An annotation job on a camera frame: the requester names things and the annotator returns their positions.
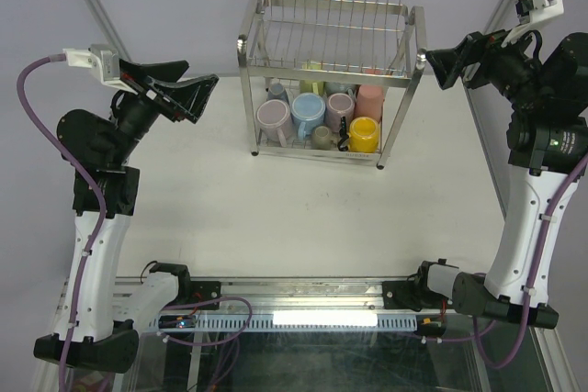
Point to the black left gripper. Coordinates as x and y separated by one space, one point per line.
186 99

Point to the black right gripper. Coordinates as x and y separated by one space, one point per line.
449 63

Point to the blue-grey speckled jug mug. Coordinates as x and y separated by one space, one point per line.
277 91

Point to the lilac mug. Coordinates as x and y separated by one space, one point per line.
339 106
275 121

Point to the tall pink cup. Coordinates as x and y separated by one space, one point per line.
369 102

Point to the yellow enamel mug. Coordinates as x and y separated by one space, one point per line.
359 135

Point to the light blue ribbed mug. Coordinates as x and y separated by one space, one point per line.
307 111

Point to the dark speckled grey mug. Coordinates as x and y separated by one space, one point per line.
331 88

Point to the pale yellow-green mug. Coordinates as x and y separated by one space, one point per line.
308 86

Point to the small grey-green cup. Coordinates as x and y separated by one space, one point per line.
322 138

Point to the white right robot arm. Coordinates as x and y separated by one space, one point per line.
547 140

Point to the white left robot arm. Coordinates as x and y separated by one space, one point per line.
89 334

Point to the stainless steel dish rack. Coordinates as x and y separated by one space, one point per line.
344 36

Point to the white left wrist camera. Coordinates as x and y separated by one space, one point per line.
103 62

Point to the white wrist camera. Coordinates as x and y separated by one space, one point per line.
103 62
533 15

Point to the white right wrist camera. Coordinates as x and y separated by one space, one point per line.
533 15

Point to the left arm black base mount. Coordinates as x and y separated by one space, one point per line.
204 290

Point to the aluminium mounting rail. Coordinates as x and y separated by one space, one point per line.
267 294

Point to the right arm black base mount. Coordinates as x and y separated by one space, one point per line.
411 293

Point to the slotted grey cable duct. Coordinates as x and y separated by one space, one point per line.
291 320

